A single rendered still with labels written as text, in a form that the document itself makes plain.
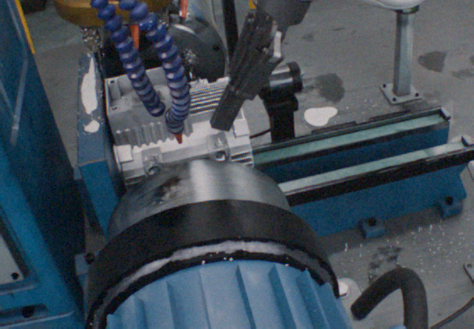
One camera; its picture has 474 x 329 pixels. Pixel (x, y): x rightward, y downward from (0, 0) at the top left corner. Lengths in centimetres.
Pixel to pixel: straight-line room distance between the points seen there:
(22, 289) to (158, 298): 60
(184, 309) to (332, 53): 131
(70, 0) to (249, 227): 49
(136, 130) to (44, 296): 30
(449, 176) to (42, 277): 73
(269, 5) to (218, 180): 24
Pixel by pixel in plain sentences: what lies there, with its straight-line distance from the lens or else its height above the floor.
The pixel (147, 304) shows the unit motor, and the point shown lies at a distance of 36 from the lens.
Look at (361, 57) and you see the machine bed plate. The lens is 159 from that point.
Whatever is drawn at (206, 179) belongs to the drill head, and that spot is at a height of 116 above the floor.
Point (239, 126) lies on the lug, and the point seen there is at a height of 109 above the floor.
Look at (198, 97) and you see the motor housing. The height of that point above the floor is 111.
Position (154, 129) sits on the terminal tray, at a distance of 90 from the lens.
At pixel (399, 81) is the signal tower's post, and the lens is 142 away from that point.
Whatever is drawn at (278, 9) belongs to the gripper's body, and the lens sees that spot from 78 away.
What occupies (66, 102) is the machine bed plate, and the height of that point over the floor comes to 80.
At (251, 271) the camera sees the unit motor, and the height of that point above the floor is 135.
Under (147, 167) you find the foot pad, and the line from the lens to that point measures 88.
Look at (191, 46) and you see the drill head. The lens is 113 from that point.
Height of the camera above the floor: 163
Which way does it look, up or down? 40 degrees down
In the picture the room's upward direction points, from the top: 8 degrees counter-clockwise
